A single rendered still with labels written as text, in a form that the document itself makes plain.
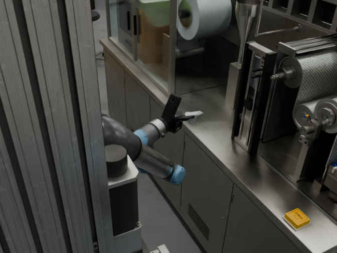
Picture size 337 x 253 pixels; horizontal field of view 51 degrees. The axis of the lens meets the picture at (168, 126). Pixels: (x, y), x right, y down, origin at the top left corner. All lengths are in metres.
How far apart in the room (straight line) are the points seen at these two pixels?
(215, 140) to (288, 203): 0.52
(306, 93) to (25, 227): 1.39
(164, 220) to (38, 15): 2.34
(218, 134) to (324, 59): 0.65
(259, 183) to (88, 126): 1.27
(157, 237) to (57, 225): 1.99
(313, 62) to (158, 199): 1.64
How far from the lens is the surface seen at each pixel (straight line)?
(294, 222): 1.53
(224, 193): 1.89
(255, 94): 1.70
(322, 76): 1.74
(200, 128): 1.98
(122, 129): 1.01
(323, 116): 1.58
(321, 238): 1.55
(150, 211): 2.73
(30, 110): 0.47
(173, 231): 2.60
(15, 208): 0.56
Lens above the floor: 2.00
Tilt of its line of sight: 34 degrees down
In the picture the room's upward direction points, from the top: 2 degrees clockwise
